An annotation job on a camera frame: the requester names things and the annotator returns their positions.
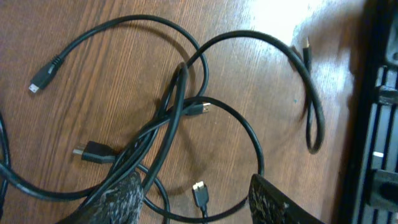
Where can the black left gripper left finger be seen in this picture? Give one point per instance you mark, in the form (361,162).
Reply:
(121,203)

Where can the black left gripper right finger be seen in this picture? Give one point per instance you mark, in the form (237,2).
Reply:
(268,205)

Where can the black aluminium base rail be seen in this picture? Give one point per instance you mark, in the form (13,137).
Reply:
(369,193)

